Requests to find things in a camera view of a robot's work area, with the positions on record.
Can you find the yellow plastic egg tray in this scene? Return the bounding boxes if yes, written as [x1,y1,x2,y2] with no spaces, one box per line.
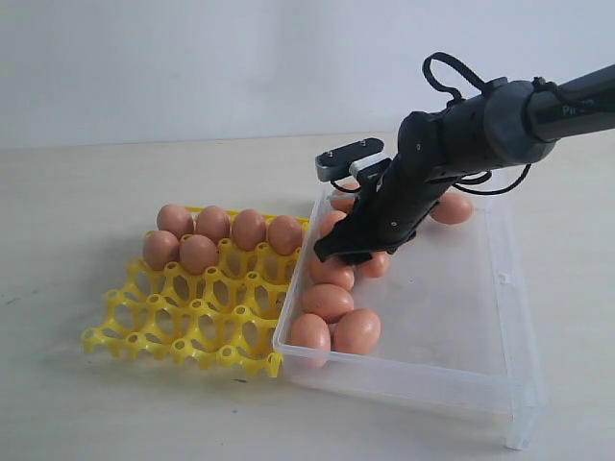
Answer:
[82,214,302,377]

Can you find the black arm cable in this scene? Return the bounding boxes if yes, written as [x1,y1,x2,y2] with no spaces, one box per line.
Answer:
[421,51,615,195]

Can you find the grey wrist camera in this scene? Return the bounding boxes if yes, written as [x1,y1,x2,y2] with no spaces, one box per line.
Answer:
[315,137,384,182]

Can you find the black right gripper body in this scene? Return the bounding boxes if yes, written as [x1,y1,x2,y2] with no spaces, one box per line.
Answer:
[325,153,461,254]

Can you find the clear plastic bin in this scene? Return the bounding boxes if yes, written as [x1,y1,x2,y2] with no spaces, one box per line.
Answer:
[273,184,545,450]

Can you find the brown egg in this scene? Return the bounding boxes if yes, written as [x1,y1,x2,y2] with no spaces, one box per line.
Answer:
[319,209,347,237]
[231,208,267,252]
[333,308,381,355]
[330,181,359,213]
[142,230,180,271]
[157,204,194,239]
[289,313,331,352]
[308,256,355,291]
[267,215,304,255]
[430,192,475,226]
[180,234,219,275]
[195,206,231,244]
[301,283,355,324]
[357,252,390,279]

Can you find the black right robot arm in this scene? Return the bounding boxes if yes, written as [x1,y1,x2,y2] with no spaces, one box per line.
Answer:
[314,53,614,265]

